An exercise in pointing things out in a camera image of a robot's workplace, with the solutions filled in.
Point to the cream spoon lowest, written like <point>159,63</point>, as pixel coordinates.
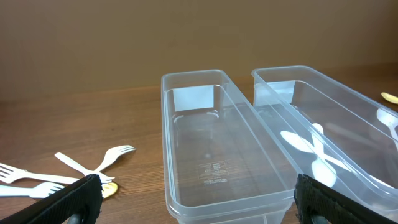
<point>322,171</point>

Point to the white label in container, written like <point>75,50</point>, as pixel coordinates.
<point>284,88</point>
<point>194,97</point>

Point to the cream fork upper left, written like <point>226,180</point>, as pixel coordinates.
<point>11,174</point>

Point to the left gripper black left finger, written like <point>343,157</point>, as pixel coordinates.
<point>83,198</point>

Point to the yellow plastic fork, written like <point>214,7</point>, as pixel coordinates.
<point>109,189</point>

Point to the white spoon long thin handle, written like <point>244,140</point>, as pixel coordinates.
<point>303,145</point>

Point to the white fork pointing upper right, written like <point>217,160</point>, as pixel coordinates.
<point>112,155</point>

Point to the clear plastic container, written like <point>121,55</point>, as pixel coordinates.
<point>346,122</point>
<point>221,164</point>

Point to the yellow plastic spoon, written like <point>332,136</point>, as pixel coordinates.
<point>390,98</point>

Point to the pale blue white fork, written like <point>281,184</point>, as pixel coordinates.
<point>40,191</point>

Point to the white label in right container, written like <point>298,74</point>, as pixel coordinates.
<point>284,88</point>

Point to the white label in left container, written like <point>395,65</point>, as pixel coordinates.
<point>194,97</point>

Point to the right clear plastic container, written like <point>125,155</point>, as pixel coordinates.
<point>346,122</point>

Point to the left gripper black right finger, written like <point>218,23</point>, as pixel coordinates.
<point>317,203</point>

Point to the left clear plastic container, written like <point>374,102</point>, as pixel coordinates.
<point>221,164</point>

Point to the white fork thin handle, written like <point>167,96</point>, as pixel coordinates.
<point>73,164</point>

